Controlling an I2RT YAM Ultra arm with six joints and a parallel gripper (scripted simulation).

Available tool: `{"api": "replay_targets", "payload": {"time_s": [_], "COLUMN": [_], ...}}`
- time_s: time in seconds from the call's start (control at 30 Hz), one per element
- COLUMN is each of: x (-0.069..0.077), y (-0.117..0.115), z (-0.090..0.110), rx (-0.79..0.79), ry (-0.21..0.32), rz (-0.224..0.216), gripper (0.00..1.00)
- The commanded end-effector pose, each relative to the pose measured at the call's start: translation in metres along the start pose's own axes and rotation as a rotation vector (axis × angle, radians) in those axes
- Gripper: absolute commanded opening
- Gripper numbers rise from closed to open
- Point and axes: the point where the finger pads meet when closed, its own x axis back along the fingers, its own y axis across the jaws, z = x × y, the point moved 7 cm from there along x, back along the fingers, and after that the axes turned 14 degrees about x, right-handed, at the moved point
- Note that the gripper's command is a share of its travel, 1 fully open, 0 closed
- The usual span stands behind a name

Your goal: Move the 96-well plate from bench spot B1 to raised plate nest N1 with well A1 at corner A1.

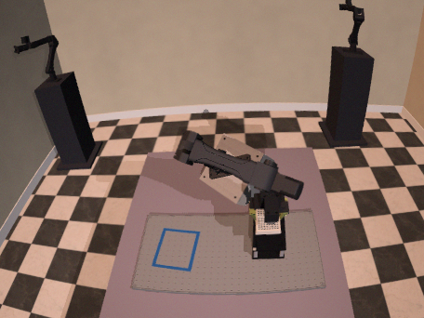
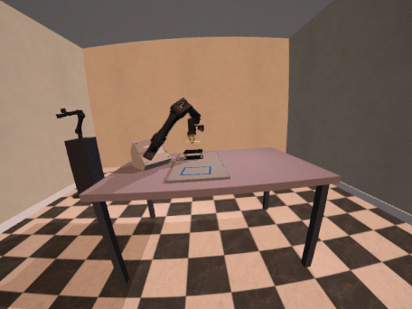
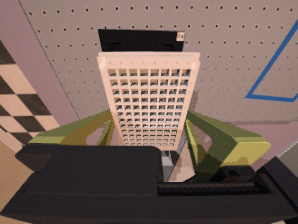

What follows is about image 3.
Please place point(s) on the cream well plate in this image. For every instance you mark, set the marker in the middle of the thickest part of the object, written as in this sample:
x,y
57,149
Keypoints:
x,y
153,93

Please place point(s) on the blue tape outline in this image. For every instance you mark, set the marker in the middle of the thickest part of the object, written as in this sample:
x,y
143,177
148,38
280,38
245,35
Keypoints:
x,y
269,65

